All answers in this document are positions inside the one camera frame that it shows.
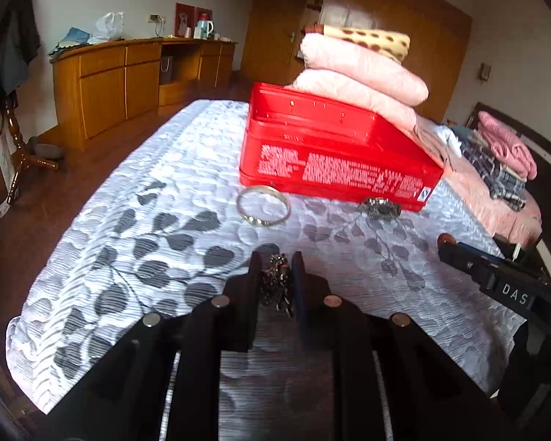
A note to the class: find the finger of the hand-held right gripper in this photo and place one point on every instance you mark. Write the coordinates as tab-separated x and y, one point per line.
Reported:
463	262

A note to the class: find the blue folded cloth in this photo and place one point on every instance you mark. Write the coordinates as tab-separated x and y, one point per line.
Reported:
71	41

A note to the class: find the pink folded quilt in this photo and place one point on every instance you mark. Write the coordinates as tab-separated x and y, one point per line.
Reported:
349	92
362	66

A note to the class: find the red photo frame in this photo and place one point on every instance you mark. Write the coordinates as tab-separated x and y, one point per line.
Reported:
183	18
204	9

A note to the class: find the dark wooden headboard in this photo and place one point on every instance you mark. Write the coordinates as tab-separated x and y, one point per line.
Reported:
548	165

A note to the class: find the silver wristwatch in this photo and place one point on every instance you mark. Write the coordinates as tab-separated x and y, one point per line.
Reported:
379	208

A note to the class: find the white plastic bag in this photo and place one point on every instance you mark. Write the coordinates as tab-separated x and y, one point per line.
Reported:
109	27

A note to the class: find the wooden desk cabinet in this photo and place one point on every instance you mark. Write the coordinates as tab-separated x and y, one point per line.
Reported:
105	87

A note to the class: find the pink folded sweater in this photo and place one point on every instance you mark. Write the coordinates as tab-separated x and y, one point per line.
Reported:
505	142

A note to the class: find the wooden wardrobe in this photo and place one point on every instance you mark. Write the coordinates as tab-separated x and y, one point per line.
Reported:
418	14

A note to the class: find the white crumpled cloth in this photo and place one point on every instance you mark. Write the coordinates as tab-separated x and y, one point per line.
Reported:
450	137

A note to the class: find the dark hanging jackets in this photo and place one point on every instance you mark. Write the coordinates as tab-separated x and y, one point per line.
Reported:
9	50

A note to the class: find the pink bedspread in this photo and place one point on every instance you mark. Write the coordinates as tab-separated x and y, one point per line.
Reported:
486	213

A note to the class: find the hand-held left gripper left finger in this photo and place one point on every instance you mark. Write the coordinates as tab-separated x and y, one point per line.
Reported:
193	367

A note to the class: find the grey leaf-patterned quilt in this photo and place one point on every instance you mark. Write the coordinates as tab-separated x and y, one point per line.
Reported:
165	220

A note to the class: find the grey paper gift bag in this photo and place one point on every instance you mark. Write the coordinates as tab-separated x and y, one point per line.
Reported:
166	70

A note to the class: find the wooden coat stand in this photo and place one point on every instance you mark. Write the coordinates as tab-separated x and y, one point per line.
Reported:
16	147

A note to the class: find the silver bangle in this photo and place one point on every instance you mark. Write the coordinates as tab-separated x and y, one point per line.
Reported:
259	222

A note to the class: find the red tin box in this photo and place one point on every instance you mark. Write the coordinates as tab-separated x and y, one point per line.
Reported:
330	165

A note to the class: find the plaid folded clothes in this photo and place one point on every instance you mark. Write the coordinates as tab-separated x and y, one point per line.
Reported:
496	172

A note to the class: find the teal and white kettle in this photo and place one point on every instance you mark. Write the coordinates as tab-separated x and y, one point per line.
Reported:
205	28

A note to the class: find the yellow brown-spotted blanket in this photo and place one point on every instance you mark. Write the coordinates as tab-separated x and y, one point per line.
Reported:
372	39

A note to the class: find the wall power socket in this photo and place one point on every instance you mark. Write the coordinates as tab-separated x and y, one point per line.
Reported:
155	18

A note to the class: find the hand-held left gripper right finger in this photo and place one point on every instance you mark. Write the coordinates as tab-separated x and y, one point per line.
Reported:
358	367

